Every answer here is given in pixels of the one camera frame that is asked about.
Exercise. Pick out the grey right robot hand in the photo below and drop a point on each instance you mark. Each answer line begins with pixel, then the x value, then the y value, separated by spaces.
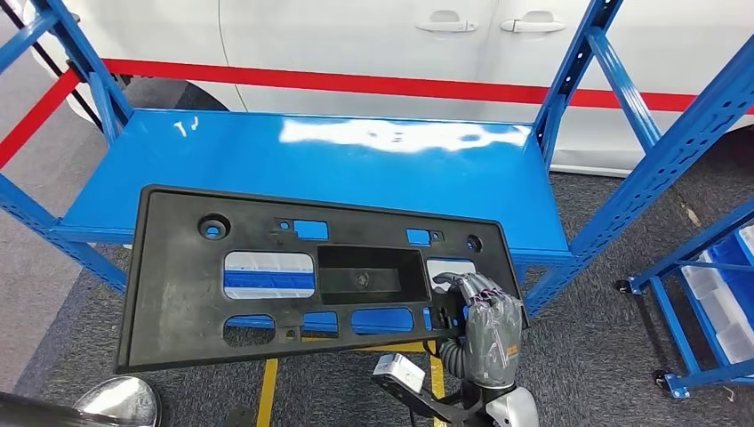
pixel 495 336

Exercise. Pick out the black plastic panel part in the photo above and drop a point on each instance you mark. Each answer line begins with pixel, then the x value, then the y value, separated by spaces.
pixel 177 294

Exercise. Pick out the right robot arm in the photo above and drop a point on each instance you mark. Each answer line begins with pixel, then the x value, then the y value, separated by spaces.
pixel 506 409

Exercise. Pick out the blue metal shelf rack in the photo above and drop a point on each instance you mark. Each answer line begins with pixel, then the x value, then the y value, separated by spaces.
pixel 353 177

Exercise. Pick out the white plastic bin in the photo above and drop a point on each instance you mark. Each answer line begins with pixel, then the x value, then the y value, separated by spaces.
pixel 736 345
pixel 698 280

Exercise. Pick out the blue wheeled cart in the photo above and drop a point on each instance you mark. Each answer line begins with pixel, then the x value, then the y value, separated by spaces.
pixel 689 244

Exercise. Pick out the yellow floor tape square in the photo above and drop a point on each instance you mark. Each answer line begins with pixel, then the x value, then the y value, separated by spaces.
pixel 266 389

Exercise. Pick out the blue plastic bin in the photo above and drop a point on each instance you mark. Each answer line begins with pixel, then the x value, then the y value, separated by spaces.
pixel 736 265

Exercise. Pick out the red barrier belt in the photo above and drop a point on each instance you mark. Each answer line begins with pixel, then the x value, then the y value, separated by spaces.
pixel 35 118
pixel 353 82

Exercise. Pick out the white car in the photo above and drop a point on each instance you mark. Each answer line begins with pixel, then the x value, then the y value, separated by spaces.
pixel 353 35

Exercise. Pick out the black car tyre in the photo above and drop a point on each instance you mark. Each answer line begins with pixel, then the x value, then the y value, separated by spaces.
pixel 171 94

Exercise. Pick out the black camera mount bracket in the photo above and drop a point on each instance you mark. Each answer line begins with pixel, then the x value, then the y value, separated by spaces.
pixel 424 403

